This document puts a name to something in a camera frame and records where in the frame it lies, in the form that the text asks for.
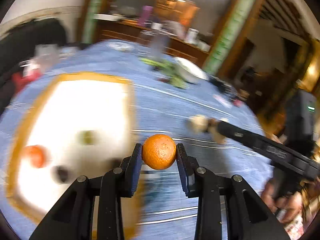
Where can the large sugarcane piece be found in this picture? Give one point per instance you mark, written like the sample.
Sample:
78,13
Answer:
198,123

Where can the white yellow tray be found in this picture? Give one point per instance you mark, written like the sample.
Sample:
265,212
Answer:
71,103

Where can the clear glass pitcher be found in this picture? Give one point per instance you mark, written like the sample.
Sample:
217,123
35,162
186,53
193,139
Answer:
158,44

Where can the person right hand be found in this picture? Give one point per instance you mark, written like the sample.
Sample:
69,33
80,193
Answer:
292,205

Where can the black power adapter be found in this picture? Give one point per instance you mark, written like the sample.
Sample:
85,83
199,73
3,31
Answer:
222,86

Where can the white enamel bowl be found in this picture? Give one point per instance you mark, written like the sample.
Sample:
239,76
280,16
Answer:
189,71

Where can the wooden counter cabinet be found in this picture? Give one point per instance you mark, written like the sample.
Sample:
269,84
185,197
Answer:
106,30

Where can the dark passion fruit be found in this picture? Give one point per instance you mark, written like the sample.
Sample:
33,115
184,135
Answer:
60,174

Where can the black red canister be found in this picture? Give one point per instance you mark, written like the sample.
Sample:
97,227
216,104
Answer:
238,102

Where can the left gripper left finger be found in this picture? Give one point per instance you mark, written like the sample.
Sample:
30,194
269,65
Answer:
72,215

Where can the white paper card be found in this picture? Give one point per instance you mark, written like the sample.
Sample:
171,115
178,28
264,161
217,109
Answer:
222,101

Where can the orange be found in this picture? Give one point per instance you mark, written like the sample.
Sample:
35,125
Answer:
36,154
159,151

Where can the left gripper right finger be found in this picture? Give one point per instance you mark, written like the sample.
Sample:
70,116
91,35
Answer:
247,216

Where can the blue plaid tablecloth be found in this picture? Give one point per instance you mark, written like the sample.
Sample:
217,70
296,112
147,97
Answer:
160,108

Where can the green grape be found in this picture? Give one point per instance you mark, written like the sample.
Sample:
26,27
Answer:
87,137

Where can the green leafy vegetable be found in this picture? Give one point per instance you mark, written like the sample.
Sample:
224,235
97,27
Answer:
168,70

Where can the black chair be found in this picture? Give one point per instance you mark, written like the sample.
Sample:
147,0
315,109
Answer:
20,43

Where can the small sugarcane piece left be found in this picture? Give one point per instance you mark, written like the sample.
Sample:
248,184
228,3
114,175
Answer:
216,136

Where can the pink thermos bottle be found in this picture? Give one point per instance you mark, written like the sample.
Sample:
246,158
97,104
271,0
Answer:
145,14

